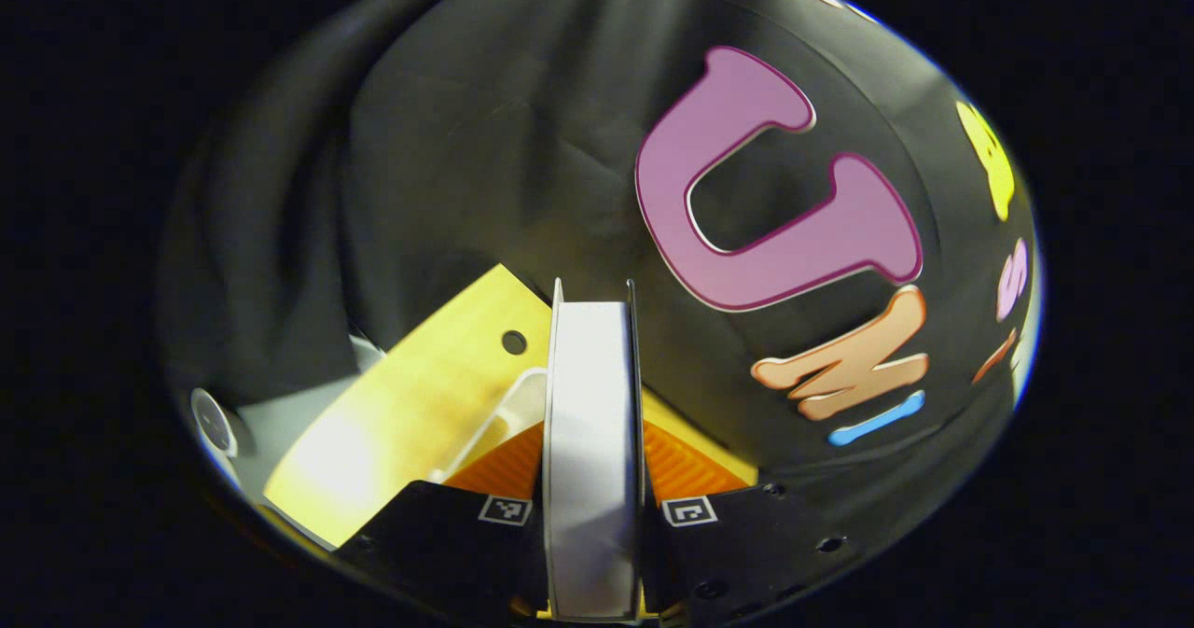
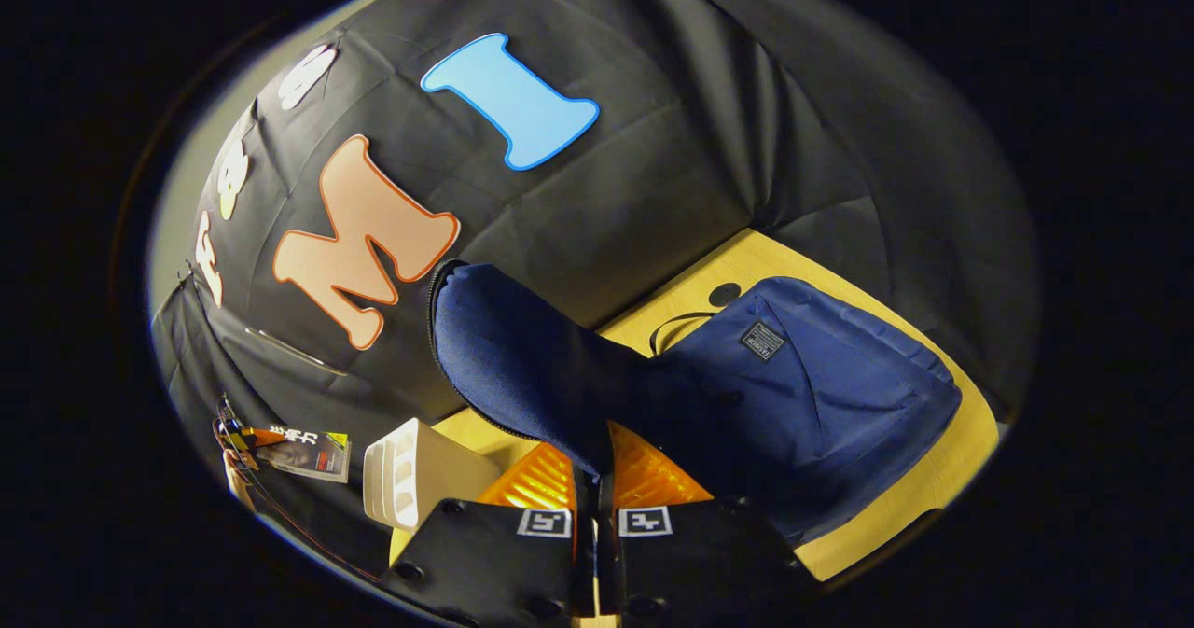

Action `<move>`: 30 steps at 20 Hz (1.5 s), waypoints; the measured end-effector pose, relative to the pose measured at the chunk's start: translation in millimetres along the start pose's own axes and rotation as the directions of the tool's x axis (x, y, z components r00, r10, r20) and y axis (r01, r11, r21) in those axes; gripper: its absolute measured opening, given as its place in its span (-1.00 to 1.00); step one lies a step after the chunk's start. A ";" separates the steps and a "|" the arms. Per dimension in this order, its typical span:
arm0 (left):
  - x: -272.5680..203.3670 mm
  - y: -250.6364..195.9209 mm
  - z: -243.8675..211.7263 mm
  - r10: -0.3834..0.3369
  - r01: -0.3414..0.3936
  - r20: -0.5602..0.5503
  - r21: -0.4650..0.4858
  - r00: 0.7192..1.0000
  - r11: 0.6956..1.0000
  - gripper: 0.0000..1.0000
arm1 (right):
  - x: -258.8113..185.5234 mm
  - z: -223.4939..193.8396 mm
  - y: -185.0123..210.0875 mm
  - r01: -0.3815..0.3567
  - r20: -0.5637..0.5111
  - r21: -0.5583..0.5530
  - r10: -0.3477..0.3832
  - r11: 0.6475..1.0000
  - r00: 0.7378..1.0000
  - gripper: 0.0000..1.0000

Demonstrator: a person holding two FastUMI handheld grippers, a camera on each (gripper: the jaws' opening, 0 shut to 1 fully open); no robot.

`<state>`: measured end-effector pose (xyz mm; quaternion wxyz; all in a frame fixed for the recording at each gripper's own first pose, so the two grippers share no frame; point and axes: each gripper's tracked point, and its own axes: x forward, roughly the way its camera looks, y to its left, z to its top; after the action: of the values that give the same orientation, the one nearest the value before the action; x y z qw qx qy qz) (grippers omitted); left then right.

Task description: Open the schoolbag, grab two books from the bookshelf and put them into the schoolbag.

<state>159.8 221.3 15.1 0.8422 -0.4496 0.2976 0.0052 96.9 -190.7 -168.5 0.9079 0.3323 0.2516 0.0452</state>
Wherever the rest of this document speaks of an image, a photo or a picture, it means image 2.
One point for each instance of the black round table grommet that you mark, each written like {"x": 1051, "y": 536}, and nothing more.
{"x": 725, "y": 295}

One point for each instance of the blue fabric schoolbag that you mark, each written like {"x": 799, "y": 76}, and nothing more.
{"x": 839, "y": 404}

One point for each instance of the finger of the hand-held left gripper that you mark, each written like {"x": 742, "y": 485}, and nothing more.
{"x": 254, "y": 439}

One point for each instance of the white plastic bookshelf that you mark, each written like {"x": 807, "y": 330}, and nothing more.
{"x": 438, "y": 474}

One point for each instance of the dark cover book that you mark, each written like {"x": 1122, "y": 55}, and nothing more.
{"x": 312, "y": 455}

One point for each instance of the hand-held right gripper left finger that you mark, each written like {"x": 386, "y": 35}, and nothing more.
{"x": 485, "y": 563}

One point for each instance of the black backdrop cloth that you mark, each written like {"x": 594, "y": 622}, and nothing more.
{"x": 653, "y": 143}

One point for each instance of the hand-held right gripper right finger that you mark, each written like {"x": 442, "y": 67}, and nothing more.
{"x": 700, "y": 563}

